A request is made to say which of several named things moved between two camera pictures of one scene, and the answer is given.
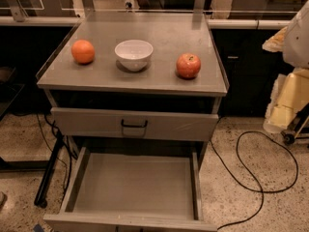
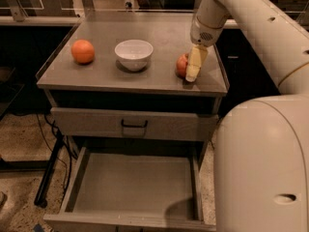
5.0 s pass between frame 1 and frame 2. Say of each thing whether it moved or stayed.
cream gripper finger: moved
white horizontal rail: stayed
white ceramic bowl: stayed
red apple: stayed
